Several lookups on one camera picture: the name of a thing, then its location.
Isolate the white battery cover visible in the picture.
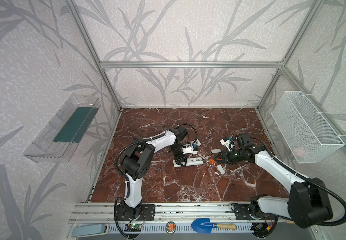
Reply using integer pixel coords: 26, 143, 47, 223
217, 165, 226, 175
211, 149, 221, 154

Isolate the white remote with coloured buttons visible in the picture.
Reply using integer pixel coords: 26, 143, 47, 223
173, 158, 204, 168

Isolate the orange handled screwdriver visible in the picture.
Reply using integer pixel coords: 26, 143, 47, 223
209, 159, 218, 165

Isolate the white remote control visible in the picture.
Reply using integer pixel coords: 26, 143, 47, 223
193, 140, 201, 148

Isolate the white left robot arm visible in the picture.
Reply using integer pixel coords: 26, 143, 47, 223
114, 124, 201, 215

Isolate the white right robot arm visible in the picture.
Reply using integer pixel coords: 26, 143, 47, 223
215, 134, 346, 229

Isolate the pink object in basket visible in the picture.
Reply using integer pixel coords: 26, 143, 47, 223
292, 147, 308, 159

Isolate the small round orange gadget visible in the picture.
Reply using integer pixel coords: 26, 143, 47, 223
165, 221, 177, 235

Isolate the green led circuit board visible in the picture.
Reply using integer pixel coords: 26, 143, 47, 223
124, 223, 143, 232

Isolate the grey flat device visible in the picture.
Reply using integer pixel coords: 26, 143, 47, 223
71, 224, 109, 238

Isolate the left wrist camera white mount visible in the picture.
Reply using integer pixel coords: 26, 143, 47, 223
182, 144, 199, 155

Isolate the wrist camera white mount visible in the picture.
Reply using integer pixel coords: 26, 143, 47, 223
182, 144, 199, 155
220, 137, 236, 152

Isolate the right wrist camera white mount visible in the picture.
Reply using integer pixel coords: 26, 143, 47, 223
220, 137, 236, 152

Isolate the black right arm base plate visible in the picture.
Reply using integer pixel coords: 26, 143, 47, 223
230, 203, 276, 221

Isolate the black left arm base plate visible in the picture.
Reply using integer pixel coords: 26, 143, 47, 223
116, 204, 156, 221

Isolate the blue trowel wooden handle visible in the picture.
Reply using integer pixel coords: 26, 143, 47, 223
191, 218, 237, 234

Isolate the right side wired circuit board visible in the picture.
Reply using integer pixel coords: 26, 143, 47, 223
251, 223, 273, 239

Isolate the white wire mesh basket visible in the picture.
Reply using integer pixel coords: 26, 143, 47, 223
272, 91, 345, 164

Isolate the clear plastic wall bin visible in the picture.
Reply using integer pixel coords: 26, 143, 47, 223
23, 94, 101, 163

